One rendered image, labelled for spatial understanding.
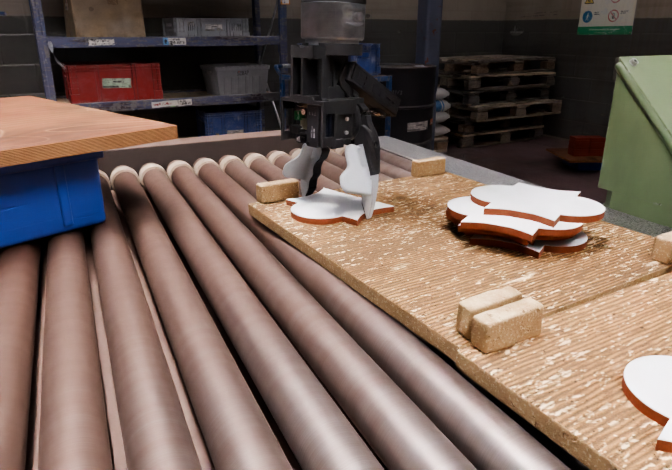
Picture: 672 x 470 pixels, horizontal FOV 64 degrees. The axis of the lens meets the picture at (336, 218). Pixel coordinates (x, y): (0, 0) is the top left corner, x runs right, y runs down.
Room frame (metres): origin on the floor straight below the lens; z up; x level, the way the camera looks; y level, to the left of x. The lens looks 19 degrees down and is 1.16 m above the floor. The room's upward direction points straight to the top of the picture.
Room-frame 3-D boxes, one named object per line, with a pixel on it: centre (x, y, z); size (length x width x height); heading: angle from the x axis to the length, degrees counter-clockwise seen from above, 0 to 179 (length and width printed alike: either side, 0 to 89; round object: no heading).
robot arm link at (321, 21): (0.67, 0.00, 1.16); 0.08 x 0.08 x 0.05
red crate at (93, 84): (4.28, 1.72, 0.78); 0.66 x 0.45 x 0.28; 119
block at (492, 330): (0.36, -0.13, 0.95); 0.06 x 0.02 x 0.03; 120
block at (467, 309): (0.38, -0.12, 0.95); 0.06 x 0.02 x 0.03; 121
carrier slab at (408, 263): (0.61, -0.14, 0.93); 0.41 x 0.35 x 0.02; 31
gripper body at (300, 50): (0.66, 0.01, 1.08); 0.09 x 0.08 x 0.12; 138
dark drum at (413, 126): (4.46, -0.51, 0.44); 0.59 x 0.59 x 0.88
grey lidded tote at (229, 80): (4.73, 0.85, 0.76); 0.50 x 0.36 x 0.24; 125
